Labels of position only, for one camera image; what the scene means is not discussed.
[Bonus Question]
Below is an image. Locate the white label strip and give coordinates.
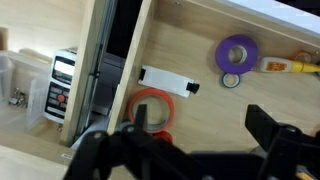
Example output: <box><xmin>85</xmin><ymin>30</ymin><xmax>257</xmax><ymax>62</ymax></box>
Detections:
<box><xmin>138</xmin><ymin>65</ymin><xmax>200</xmax><ymax>98</ymax></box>

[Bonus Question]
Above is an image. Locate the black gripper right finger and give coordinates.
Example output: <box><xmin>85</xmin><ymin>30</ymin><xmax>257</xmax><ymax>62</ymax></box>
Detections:
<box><xmin>245</xmin><ymin>104</ymin><xmax>280</xmax><ymax>151</ymax></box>

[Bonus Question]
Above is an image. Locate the small red tape roll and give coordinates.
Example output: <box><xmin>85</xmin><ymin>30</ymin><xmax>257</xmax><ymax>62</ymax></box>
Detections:
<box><xmin>154</xmin><ymin>131</ymin><xmax>173</xmax><ymax>144</ymax></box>

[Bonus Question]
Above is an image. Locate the clear plastic box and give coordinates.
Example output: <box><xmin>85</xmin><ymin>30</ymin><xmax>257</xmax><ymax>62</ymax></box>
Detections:
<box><xmin>0</xmin><ymin>50</ymin><xmax>50</xmax><ymax>133</ymax></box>

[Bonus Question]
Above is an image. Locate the purple tape roll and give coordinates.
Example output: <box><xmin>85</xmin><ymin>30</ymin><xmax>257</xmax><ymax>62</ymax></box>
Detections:
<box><xmin>215</xmin><ymin>35</ymin><xmax>258</xmax><ymax>75</ymax></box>

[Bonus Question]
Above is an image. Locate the thin orange tape roll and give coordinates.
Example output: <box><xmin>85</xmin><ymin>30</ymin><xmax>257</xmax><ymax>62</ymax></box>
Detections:
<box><xmin>127</xmin><ymin>88</ymin><xmax>175</xmax><ymax>134</ymax></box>

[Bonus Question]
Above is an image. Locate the white handheld meter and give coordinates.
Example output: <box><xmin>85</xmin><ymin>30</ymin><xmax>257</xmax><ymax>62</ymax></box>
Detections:
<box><xmin>43</xmin><ymin>49</ymin><xmax>77</xmax><ymax>124</ymax></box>

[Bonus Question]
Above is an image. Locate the white yellow glue pen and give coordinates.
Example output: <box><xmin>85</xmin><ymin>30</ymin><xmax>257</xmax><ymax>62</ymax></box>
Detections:
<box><xmin>260</xmin><ymin>57</ymin><xmax>320</xmax><ymax>73</ymax></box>

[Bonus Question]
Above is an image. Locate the left wooden drawer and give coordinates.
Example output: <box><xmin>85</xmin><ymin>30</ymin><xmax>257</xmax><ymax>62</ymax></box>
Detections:
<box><xmin>107</xmin><ymin>0</ymin><xmax>320</xmax><ymax>151</ymax></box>

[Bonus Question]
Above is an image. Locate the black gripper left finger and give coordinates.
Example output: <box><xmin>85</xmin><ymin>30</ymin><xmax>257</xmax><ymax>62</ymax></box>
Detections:
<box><xmin>124</xmin><ymin>104</ymin><xmax>147</xmax><ymax>142</ymax></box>

